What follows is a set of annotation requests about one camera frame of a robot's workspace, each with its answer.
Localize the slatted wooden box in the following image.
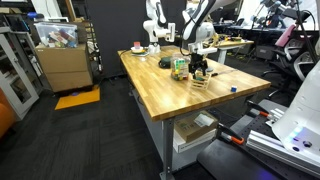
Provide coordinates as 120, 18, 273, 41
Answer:
190, 71, 212, 91

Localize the flat white box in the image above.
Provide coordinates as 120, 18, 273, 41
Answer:
172, 127, 218, 155

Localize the black mesh office chair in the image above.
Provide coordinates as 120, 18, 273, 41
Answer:
289, 36, 320, 84

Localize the large white robot housing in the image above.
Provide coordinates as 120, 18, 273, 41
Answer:
271, 59, 320, 165

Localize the pink backed office chair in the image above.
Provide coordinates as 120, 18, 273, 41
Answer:
273, 23, 303, 73

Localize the clear plastic storage bin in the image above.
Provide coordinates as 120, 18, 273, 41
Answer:
33, 21, 80, 50

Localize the grey cable with black connector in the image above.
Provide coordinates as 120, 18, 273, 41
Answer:
211, 68, 240, 77

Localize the yellow floor mat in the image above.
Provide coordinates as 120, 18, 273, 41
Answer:
53, 85, 101, 111

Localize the grey steel table leg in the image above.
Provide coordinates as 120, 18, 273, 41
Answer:
158, 117, 177, 180

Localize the green rimmed plate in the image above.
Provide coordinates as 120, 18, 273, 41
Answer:
131, 50, 150, 58

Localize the orange rounded seat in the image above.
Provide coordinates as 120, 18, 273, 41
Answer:
0, 89, 18, 140

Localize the black bar clamp orange trigger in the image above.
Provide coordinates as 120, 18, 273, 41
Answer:
245, 99, 274, 120
216, 122, 246, 146

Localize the grey glass door cabinet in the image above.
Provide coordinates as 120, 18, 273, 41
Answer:
0, 26, 45, 122

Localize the brown cardboard box with label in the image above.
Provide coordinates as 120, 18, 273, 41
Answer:
173, 110, 220, 144

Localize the wooden desk with white leg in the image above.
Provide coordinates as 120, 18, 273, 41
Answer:
211, 38, 255, 66

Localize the large cardboard box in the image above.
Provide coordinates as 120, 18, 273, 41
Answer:
34, 43, 95, 94

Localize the black rounded side table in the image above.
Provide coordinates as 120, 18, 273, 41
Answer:
196, 98, 320, 180

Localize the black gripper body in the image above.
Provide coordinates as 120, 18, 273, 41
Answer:
188, 52, 209, 70

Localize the black round object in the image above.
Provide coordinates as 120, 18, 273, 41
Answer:
157, 55, 174, 70

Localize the aluminium extrusion profile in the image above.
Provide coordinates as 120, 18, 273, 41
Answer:
245, 129, 320, 178

